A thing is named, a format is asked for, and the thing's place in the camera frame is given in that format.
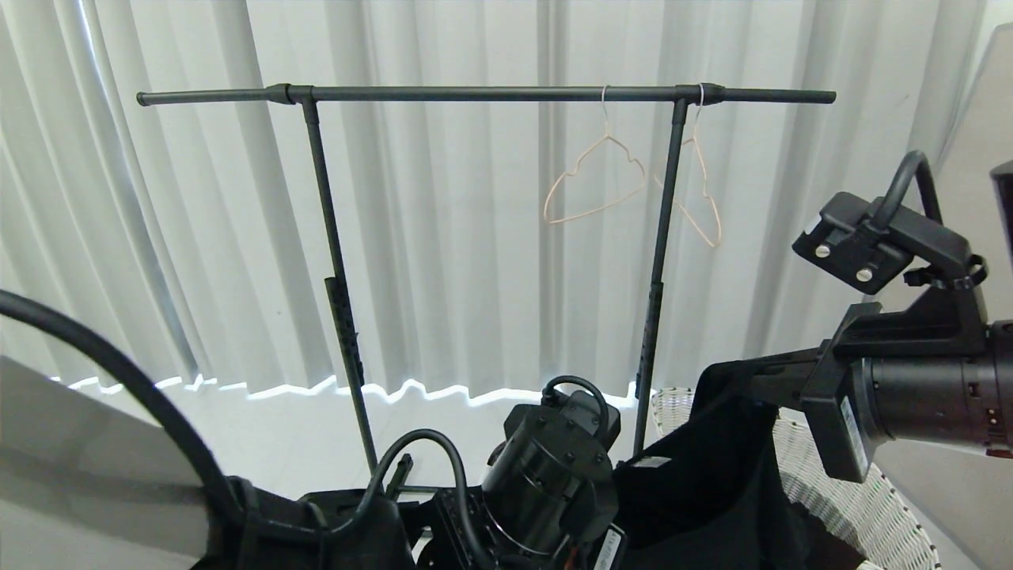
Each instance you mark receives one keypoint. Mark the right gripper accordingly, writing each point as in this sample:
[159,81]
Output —
[918,396]

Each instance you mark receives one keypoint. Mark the black t-shirt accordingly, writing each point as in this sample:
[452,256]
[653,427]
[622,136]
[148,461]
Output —
[696,491]

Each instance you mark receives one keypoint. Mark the pink clothes hanger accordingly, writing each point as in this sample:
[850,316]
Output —
[605,141]
[701,170]

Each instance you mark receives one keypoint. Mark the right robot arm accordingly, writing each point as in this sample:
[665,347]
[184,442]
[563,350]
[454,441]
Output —
[1003,214]

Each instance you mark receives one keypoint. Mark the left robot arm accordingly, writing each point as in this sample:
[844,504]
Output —
[79,475]

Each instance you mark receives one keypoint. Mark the white laundry basket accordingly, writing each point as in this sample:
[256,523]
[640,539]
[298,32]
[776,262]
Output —
[859,518]

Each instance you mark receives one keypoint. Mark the black clothes rack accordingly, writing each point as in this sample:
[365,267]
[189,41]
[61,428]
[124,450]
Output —
[475,94]

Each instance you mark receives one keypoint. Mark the white curtain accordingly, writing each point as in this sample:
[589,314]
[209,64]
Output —
[475,237]

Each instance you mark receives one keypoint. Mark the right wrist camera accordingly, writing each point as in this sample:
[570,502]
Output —
[851,237]

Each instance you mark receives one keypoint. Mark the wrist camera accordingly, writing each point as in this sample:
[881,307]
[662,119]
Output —
[851,237]
[586,419]

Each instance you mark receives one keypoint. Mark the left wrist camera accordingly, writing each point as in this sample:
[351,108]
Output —
[586,419]

